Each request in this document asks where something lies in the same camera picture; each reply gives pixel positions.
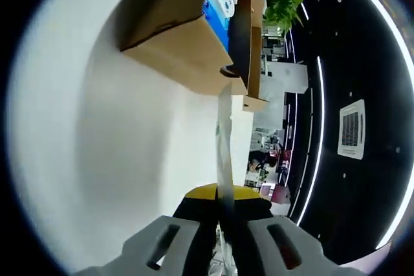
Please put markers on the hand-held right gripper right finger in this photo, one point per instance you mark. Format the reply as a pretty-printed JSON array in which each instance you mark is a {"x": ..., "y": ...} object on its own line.
[{"x": 252, "y": 208}]

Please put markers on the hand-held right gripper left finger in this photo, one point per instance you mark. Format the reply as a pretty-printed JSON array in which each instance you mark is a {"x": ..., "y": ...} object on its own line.
[{"x": 197, "y": 214}]

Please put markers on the dark blue soft sachet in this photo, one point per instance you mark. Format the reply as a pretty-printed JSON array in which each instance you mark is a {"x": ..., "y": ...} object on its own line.
[{"x": 224, "y": 146}]

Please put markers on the brown cardboard shoe box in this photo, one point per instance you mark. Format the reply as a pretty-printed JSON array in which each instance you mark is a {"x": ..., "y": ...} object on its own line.
[{"x": 181, "y": 49}]

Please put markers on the blue soft wet wipes pack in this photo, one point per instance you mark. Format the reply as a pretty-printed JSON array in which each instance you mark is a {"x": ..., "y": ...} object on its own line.
[{"x": 220, "y": 7}]

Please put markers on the white ceiling air vent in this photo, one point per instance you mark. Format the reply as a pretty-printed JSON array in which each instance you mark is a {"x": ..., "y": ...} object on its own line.
[{"x": 351, "y": 130}]

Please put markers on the green plant in white pot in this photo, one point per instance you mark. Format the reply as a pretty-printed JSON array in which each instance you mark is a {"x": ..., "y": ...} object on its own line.
[{"x": 281, "y": 1}]

